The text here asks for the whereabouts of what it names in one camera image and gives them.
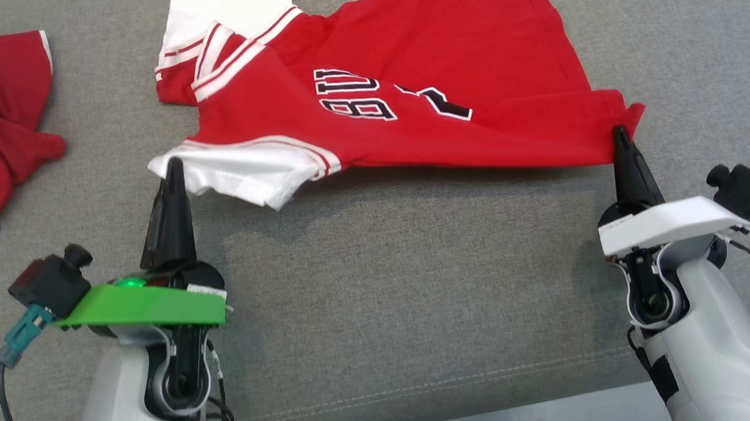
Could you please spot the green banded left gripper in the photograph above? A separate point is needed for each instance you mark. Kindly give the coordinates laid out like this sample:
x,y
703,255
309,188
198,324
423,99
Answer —
x,y
149,306

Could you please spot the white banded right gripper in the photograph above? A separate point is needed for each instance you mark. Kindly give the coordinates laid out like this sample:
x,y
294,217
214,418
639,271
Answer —
x,y
658,224

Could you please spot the red jersey with white sleeves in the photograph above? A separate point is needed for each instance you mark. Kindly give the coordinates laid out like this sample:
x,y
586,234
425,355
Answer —
x,y
418,54

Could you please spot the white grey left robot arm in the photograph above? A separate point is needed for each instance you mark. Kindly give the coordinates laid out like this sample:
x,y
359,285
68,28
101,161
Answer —
x,y
119,403

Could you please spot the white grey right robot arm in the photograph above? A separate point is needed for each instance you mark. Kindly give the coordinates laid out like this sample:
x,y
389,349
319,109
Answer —
x,y
716,346

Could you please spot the grey fabric sofa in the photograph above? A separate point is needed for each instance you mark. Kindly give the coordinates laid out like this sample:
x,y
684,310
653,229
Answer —
x,y
417,285

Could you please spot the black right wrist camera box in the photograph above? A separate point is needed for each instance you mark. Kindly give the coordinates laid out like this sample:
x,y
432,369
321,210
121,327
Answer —
x,y
743,188

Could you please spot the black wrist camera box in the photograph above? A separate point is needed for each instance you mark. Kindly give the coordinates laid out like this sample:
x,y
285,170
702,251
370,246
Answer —
x,y
48,282
743,188

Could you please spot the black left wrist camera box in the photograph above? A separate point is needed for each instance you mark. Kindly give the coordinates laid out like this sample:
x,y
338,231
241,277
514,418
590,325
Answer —
x,y
48,282

